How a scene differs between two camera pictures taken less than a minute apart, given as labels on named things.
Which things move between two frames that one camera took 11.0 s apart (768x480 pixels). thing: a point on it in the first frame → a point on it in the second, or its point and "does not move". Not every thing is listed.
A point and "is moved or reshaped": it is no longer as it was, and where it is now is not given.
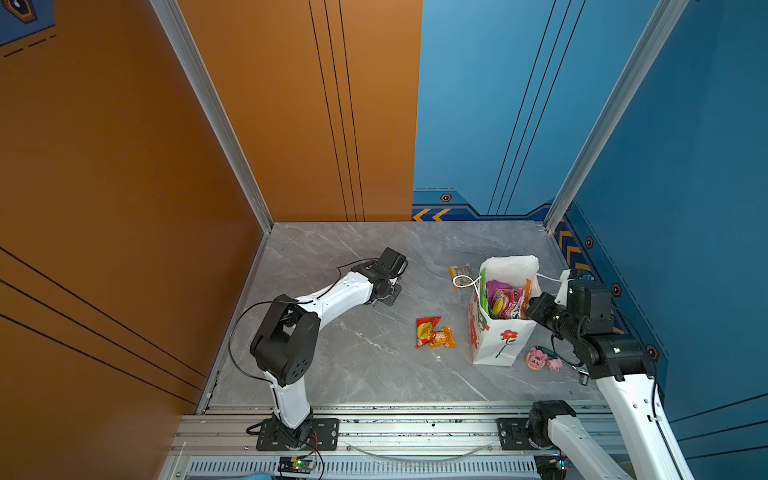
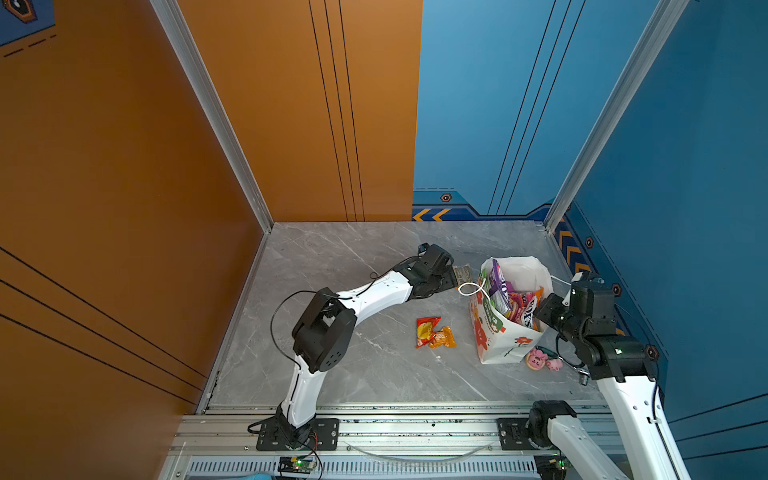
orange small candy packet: [443, 337] does not move
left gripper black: [391, 298] → [448, 277]
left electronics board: [295, 465] does not move
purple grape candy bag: [491, 288] → [515, 303]
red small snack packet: [425, 330] does not move
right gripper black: [535, 309] does not move
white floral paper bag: [499, 341] is moved or reshaped
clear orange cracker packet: [461, 276] does not move
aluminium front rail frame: [375, 441] does not move
